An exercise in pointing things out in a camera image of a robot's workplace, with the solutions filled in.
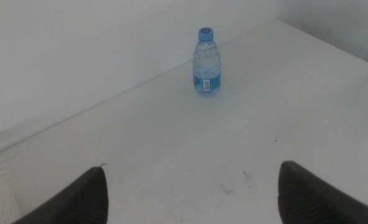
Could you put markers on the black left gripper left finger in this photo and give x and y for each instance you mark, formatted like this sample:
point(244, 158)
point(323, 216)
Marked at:
point(84, 202)

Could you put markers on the clear water bottle blue cap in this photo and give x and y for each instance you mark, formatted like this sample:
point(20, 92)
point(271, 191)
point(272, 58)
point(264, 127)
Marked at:
point(206, 62)

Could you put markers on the white perforated plastic basket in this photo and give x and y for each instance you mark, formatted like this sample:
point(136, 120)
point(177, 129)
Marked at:
point(0, 199)

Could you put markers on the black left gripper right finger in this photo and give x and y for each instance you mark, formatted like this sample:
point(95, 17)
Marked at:
point(305, 202)

